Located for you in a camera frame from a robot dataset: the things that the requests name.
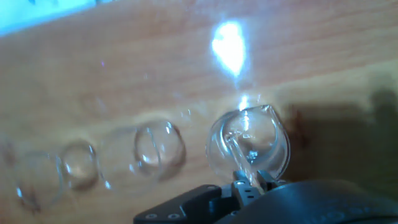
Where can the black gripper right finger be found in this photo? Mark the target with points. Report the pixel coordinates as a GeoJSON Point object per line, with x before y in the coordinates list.
{"type": "Point", "coordinates": [265, 180]}

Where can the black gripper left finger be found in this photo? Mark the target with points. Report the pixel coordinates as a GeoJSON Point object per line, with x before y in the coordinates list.
{"type": "Point", "coordinates": [245, 193]}

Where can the clear glass stirring rod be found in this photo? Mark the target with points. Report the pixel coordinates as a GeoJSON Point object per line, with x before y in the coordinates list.
{"type": "Point", "coordinates": [241, 155]}

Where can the large glass beaker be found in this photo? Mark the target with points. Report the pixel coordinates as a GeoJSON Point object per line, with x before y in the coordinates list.
{"type": "Point", "coordinates": [264, 140]}

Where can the medium glass beaker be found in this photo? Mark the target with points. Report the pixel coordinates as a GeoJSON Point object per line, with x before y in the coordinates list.
{"type": "Point", "coordinates": [155, 149]}

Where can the small glass beaker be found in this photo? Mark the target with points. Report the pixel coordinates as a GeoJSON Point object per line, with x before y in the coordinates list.
{"type": "Point", "coordinates": [77, 165]}

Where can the glossy wooden board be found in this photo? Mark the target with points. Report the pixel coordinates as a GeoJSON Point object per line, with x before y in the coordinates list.
{"type": "Point", "coordinates": [124, 77]}

